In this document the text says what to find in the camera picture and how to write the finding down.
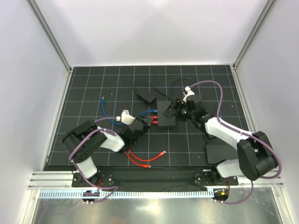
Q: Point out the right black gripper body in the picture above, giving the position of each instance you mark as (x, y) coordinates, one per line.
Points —
(183, 113)

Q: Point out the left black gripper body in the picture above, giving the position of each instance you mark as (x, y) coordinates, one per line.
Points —
(145, 128)

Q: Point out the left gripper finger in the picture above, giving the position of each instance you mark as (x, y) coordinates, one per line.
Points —
(144, 119)
(150, 124)

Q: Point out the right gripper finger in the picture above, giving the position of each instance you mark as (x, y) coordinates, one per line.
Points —
(174, 105)
(170, 113)

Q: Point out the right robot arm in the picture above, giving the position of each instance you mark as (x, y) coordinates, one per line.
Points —
(255, 155)

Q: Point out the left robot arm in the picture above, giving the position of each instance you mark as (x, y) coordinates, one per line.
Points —
(84, 140)

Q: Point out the black grid mat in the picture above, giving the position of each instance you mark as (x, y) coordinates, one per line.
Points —
(98, 92)

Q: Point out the black power adapter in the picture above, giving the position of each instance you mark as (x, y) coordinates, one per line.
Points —
(146, 97)

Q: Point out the black flat block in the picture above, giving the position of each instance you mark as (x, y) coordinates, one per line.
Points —
(218, 153)

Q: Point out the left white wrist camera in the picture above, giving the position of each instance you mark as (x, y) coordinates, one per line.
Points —
(125, 118)

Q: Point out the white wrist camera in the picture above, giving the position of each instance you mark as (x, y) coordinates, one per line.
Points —
(125, 118)
(187, 92)

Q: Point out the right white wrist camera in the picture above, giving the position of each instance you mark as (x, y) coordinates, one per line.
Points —
(187, 92)

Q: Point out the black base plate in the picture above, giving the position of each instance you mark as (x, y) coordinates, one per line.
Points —
(133, 177)

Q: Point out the aluminium front rail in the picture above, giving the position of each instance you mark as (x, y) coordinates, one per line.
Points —
(63, 179)

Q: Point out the white slotted cable duct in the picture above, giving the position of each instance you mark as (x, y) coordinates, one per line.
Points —
(93, 194)

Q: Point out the right aluminium frame post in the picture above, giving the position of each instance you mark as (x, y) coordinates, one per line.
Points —
(254, 31)

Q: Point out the aluminium frame post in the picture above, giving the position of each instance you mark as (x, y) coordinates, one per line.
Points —
(254, 31)
(46, 28)

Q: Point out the left aluminium frame post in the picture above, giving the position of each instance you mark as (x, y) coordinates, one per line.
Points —
(46, 28)

